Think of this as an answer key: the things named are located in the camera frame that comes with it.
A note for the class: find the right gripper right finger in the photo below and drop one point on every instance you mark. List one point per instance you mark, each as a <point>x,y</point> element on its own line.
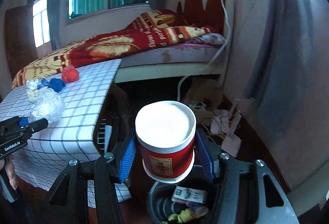
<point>249,192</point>

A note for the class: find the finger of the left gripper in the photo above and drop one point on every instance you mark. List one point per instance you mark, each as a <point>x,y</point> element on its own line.
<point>14,122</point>
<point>32,127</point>

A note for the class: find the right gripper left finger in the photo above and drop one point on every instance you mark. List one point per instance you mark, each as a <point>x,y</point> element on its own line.
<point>67,199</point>

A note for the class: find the beige paper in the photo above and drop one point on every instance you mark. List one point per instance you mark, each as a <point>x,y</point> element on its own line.
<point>32,94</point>

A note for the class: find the clear plastic bag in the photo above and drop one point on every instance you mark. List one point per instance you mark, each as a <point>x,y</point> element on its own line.
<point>48,105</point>

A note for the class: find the blue knit cloth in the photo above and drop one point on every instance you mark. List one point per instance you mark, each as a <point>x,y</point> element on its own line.
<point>55,83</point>

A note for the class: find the green white milk carton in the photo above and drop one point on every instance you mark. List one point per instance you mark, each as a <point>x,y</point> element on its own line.
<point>183,194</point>

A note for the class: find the white tissue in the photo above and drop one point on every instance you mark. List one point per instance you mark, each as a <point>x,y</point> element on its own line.
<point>32,84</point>

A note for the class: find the red white milk carton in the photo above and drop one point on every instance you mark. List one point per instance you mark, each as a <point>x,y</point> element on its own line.
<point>199,209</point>

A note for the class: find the black round trash bin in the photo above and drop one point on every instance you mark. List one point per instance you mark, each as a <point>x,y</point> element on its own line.
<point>160,204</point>

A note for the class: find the person's left hand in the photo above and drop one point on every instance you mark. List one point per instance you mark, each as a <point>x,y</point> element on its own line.
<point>10,170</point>

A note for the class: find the white black grid tablecloth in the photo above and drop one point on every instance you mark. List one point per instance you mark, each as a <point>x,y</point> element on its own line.
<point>49,150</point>

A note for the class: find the red plastic bag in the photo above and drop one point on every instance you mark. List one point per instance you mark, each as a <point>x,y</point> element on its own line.
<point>70,74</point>

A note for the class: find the brown wooden door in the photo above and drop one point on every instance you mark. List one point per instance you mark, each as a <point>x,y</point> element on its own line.
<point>19,38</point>

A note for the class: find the cardboard box under bed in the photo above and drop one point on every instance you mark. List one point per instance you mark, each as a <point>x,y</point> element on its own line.
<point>203,97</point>

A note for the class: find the grey right curtain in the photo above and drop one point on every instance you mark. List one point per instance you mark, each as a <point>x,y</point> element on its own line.
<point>281,72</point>

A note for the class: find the small bright window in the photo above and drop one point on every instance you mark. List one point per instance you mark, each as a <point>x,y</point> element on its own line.
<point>40,23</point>

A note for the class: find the grey left curtain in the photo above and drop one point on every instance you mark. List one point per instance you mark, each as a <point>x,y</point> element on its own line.
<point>55,5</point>

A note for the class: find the floral pillow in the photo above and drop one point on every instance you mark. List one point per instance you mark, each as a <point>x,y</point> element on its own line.
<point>213,39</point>

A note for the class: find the red yellow feather blanket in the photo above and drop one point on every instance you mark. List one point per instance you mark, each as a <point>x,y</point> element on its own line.
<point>152,29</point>

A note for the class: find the bed with red headboard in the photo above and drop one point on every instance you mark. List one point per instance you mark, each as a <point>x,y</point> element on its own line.
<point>182,59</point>

